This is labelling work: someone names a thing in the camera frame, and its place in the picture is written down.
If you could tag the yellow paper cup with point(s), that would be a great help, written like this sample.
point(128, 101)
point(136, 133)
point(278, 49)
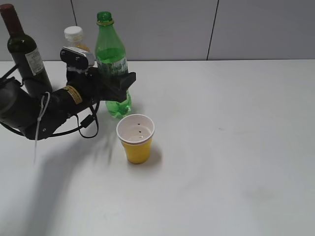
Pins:
point(136, 134)

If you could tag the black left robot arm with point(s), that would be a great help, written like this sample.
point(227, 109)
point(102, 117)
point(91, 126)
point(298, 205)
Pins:
point(19, 111)

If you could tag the white zip tie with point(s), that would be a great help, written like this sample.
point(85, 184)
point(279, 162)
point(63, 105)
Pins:
point(43, 107)

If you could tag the orange juice bottle white cap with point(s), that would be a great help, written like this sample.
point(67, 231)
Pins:
point(74, 36)

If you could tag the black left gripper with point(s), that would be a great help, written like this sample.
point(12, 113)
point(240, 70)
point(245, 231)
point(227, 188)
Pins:
point(85, 88)

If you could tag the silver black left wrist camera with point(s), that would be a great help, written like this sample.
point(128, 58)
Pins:
point(77, 58)

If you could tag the green sprite bottle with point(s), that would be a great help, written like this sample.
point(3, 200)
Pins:
point(111, 60)

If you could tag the dark red wine bottle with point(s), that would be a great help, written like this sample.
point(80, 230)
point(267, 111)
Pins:
point(25, 54)

